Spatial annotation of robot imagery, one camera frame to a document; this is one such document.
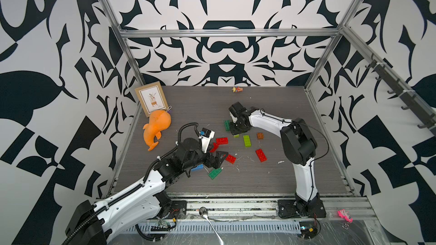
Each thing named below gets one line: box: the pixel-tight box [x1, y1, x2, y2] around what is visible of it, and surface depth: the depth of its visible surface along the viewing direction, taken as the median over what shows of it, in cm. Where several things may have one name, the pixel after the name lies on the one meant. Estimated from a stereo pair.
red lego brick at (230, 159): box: [225, 154, 237, 165], surface depth 89 cm
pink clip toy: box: [337, 209, 354, 223], surface depth 74 cm
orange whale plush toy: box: [143, 109, 172, 151], surface depth 96 cm
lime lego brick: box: [242, 134, 252, 148], surface depth 96 cm
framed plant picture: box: [135, 81, 169, 118], surface depth 104 cm
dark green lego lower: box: [207, 167, 222, 180], surface depth 85 cm
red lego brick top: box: [215, 137, 229, 145], surface depth 96 cm
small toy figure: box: [231, 86, 244, 94], surface depth 119 cm
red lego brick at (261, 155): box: [255, 148, 268, 163], surface depth 91 cm
